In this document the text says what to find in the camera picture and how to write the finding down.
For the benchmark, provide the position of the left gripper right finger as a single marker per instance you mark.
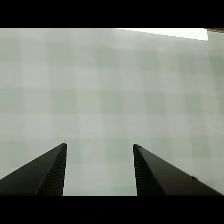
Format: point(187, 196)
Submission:
point(156, 176)

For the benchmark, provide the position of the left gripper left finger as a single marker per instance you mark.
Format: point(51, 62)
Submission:
point(40, 176)

